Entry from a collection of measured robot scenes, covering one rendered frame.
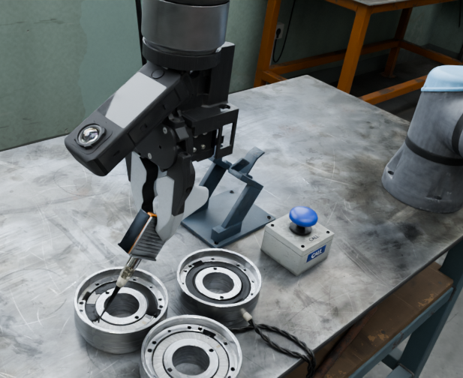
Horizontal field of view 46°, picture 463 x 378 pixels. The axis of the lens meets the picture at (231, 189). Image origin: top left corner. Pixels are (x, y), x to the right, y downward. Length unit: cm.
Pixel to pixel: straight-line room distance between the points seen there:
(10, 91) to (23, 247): 158
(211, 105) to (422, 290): 81
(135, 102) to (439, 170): 62
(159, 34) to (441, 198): 65
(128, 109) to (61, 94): 195
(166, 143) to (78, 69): 192
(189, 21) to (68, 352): 38
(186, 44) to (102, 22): 195
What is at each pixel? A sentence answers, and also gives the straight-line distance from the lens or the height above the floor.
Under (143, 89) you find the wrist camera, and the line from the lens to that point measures 49.
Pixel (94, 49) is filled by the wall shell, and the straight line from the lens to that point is 244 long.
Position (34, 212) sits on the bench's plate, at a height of 80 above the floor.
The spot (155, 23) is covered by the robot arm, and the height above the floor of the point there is 115.
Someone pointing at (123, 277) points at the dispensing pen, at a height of 88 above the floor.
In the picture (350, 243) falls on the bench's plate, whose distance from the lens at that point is 86.
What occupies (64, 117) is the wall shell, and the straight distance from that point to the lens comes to 248.
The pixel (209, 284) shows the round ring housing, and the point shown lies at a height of 81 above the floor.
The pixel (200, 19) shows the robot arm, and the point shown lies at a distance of 47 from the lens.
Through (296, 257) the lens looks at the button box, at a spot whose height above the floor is 83.
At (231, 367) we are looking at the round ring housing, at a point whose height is 83.
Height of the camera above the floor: 129
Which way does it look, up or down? 32 degrees down
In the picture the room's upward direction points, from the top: 9 degrees clockwise
